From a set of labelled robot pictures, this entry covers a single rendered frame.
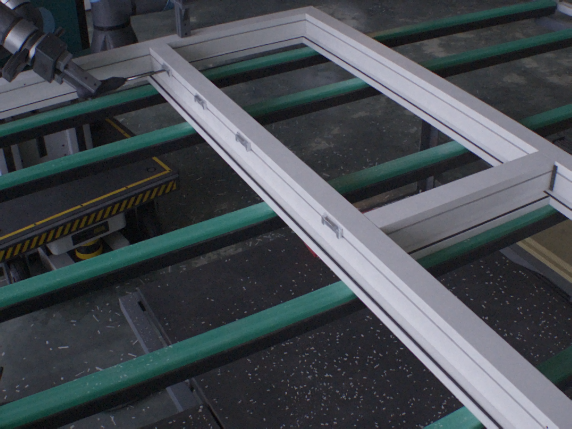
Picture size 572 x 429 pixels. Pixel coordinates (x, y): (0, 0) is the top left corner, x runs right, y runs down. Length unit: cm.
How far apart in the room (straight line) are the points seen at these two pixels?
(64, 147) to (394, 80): 133
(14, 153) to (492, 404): 188
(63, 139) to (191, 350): 166
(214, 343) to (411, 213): 35
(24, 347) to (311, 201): 140
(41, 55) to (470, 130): 87
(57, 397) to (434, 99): 94
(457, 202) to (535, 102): 259
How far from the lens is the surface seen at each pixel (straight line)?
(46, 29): 176
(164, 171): 242
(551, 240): 162
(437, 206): 113
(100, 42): 228
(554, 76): 406
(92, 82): 156
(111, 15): 224
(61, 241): 231
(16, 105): 169
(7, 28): 159
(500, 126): 138
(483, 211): 121
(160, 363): 98
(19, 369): 229
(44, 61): 157
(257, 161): 128
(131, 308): 153
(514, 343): 142
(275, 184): 124
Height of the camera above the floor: 156
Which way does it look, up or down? 34 degrees down
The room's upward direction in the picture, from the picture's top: 1 degrees counter-clockwise
